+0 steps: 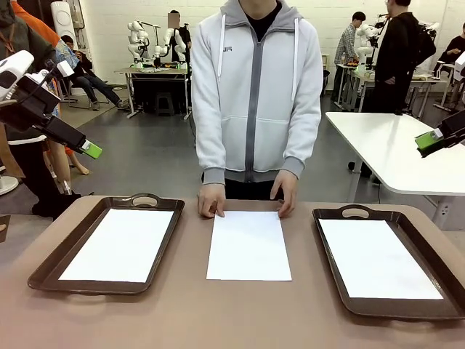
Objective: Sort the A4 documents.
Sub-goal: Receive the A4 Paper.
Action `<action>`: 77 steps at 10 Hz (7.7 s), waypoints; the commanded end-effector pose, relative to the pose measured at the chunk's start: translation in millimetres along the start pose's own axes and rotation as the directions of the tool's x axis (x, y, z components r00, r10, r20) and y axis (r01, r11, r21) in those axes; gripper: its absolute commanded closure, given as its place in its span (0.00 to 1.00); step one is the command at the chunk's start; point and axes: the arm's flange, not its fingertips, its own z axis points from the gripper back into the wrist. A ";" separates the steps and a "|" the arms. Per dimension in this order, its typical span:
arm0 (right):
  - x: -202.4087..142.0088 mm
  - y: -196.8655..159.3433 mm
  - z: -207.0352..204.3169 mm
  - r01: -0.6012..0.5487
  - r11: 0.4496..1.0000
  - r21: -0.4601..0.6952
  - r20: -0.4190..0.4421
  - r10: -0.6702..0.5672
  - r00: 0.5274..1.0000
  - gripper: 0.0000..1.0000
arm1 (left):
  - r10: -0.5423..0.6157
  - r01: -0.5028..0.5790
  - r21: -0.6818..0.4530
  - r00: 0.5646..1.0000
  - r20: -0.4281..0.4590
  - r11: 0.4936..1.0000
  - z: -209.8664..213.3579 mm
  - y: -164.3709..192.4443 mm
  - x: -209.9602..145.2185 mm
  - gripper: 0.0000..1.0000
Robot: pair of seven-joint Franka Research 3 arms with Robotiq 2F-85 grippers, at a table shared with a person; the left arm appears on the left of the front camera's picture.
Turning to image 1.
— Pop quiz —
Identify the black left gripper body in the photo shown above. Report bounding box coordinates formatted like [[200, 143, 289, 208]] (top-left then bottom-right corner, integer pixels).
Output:
[[0, 73, 62, 138]]

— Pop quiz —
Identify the white A4 paper sheet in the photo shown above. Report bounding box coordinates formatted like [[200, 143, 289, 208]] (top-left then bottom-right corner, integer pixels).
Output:
[[57, 207, 176, 284], [206, 210, 293, 282], [317, 218, 445, 300]]

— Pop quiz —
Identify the person's left forearm grey sleeve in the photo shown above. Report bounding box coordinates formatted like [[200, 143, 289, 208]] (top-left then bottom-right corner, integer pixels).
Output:
[[283, 119, 324, 181]]

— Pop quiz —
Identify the person's right forearm grey sleeve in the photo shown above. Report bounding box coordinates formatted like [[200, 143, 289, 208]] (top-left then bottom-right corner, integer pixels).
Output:
[[190, 119, 228, 187]]

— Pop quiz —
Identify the person's left hand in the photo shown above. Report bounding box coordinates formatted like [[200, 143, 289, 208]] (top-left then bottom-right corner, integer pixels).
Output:
[[270, 170, 299, 219]]

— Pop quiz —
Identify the person's right hand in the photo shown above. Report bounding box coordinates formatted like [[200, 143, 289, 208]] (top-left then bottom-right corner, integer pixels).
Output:
[[196, 182, 227, 220]]

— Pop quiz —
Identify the large white table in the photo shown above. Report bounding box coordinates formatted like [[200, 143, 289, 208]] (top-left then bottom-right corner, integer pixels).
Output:
[[325, 111, 465, 231]]

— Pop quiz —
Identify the long grey workbench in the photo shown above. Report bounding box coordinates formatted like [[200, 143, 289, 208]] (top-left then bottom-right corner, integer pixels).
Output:
[[335, 63, 450, 112]]

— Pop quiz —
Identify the seated person in black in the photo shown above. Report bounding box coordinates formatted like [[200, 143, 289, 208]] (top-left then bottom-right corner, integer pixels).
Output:
[[59, 33, 131, 111]]

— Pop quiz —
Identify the small white desk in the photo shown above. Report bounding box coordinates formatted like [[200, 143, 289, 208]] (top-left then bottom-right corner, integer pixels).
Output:
[[433, 60, 465, 118]]

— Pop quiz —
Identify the bystander in green jacket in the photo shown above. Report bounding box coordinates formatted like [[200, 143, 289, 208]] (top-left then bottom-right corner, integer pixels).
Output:
[[0, 0, 83, 220]]

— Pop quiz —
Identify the white round fan base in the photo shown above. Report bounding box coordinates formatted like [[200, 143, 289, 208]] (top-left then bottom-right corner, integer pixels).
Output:
[[0, 175, 20, 196]]

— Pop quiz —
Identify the seated person in dark sweater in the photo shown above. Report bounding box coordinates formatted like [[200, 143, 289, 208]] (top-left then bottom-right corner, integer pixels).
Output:
[[437, 33, 465, 67]]

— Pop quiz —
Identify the standing person in black clothes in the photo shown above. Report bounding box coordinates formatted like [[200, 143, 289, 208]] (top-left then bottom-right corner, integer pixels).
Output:
[[373, 0, 437, 115]]

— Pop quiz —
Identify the small grey stool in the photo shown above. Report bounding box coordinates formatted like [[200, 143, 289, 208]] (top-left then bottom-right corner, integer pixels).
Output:
[[155, 92, 174, 117]]

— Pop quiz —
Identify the grey metal workbench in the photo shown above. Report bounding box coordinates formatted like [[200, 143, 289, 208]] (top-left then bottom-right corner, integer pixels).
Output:
[[115, 65, 193, 119]]

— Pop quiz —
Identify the brown wooden board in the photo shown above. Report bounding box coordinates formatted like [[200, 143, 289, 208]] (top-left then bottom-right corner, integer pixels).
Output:
[[0, 214, 12, 244]]

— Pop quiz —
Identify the person in plaid shirt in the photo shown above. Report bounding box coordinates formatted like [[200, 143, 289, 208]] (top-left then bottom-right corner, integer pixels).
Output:
[[331, 11, 366, 107]]

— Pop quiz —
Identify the brown plastic serving tray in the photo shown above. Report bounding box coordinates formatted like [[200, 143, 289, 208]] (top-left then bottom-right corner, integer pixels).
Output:
[[312, 204, 465, 322], [28, 193, 185, 296]]

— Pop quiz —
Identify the background person in black top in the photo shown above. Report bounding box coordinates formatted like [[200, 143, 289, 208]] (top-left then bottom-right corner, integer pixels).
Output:
[[167, 9, 193, 63]]

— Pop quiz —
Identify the person in grey hoodie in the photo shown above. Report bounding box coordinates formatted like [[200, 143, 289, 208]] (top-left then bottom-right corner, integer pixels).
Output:
[[190, 0, 324, 201]]

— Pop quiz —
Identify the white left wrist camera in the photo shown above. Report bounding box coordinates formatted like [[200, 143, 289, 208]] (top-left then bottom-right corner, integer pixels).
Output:
[[54, 60, 76, 79]]

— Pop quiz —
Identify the black camera pole stand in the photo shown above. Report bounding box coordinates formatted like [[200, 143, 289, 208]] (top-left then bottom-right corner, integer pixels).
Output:
[[140, 20, 163, 67]]

